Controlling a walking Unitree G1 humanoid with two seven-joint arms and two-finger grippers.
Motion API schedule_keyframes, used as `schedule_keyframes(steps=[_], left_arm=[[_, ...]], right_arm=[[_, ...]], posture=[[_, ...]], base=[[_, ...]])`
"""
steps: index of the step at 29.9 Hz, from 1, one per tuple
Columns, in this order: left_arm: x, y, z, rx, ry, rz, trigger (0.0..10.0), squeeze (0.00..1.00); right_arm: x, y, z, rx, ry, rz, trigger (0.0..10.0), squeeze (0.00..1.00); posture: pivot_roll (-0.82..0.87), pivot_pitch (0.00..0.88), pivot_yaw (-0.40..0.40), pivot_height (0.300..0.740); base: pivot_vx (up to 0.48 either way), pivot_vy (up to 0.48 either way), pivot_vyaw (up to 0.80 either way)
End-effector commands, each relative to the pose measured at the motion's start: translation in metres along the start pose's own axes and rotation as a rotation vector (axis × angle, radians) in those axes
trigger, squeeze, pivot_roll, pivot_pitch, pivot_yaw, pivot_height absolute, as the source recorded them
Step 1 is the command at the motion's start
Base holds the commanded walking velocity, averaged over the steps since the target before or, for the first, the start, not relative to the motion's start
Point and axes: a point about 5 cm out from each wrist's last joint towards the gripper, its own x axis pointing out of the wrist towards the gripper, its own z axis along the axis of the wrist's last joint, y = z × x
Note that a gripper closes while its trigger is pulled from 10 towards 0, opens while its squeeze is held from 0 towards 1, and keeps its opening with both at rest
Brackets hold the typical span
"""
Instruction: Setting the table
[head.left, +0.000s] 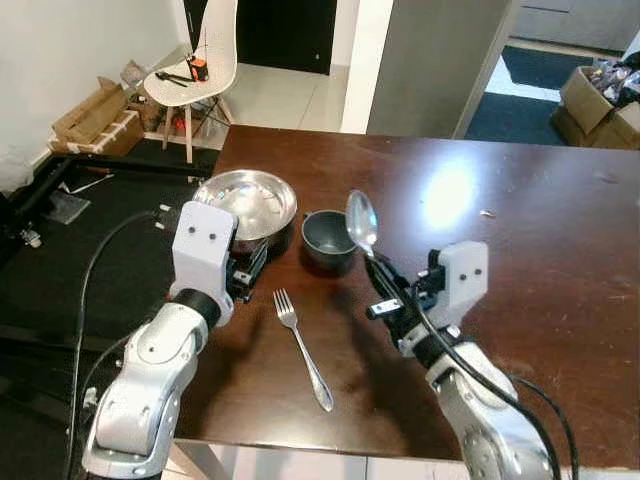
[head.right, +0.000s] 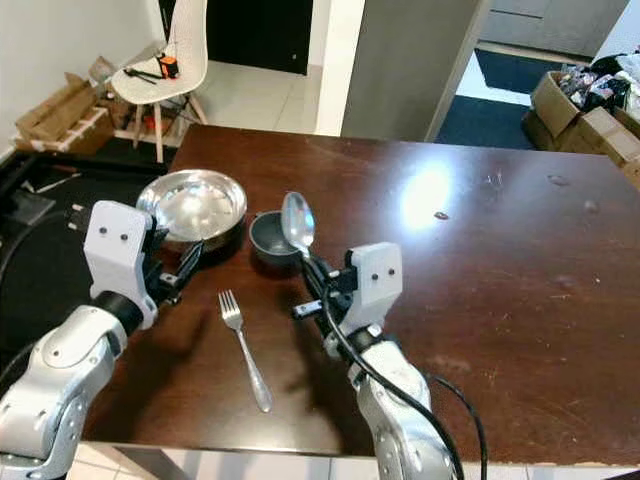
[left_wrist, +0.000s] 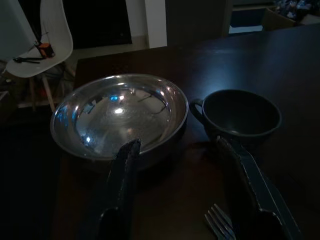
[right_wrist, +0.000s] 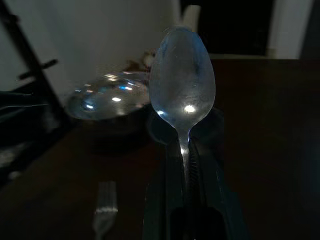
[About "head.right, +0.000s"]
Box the silver metal spoon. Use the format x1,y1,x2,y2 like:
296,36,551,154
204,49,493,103
280,190,317,261

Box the shiny steel plate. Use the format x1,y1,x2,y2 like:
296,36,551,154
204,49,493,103
135,169,249,253

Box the small dark grey bowl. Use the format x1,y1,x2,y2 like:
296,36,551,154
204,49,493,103
248,210,307,269

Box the silver metal fork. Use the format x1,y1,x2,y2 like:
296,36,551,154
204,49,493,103
218,289,274,414

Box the clear plastic sheet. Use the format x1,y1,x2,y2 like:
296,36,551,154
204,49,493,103
10,192,55,227

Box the black floor mat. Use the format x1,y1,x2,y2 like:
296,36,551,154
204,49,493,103
0,140,169,371

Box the long open cardboard box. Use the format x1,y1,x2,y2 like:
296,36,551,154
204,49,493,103
14,72,112,155

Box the black hand tool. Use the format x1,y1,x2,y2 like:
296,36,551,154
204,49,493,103
122,65,159,83

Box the orange and black tool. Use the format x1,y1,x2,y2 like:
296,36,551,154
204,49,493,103
156,54,182,81

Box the white plastic chair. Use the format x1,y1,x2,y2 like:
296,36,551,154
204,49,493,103
109,0,210,165

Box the dark doorway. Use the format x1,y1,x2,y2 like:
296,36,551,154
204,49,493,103
206,0,314,77

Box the dark blue carpet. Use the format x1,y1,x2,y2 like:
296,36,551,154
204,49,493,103
434,48,561,151

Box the cardboard box with clutter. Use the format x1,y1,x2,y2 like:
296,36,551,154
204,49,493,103
528,52,640,139

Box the closed cardboard box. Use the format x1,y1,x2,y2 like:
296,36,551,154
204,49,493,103
572,104,640,191

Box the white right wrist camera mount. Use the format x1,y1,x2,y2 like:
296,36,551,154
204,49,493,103
324,242,404,358

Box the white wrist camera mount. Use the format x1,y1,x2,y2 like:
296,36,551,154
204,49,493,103
82,200,159,307
324,242,404,358

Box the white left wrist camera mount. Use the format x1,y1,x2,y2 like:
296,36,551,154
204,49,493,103
82,200,159,307

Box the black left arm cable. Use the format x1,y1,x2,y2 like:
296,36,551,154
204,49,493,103
0,203,93,286

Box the thin black looped cable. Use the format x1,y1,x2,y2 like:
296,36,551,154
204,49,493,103
420,372,492,480

